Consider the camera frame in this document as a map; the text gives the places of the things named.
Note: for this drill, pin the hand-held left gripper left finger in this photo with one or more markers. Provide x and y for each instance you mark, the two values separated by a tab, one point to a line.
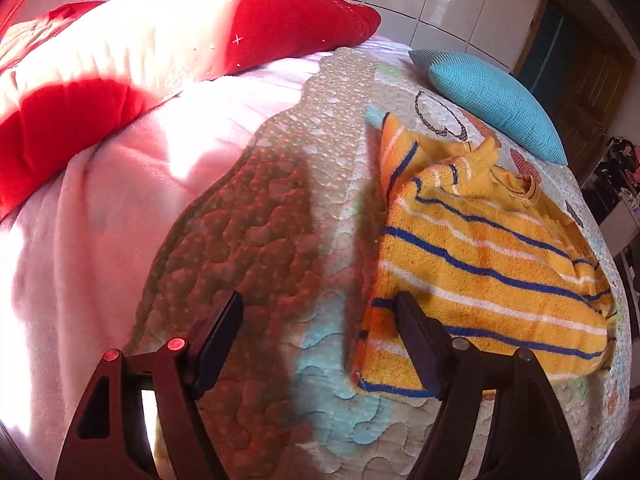
217	340

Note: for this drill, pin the cluttered dark shelf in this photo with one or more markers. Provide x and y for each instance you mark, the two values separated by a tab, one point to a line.
617	170

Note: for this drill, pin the printed quilted bedspread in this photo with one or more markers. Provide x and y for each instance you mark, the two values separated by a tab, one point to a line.
260	220

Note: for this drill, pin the brown wooden door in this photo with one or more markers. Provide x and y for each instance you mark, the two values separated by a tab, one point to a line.
595	75

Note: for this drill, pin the red pillow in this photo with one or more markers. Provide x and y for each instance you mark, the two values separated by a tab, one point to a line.
295	25

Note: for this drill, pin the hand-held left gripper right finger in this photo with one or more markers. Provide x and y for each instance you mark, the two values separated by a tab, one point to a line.
417	340

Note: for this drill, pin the pink fleece blanket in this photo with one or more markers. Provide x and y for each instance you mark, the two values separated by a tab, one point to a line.
85	220

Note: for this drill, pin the yellow striped knit sweater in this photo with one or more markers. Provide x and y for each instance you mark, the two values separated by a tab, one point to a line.
480	260

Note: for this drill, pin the blue knit pillow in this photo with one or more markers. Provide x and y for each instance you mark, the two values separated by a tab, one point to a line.
495	95

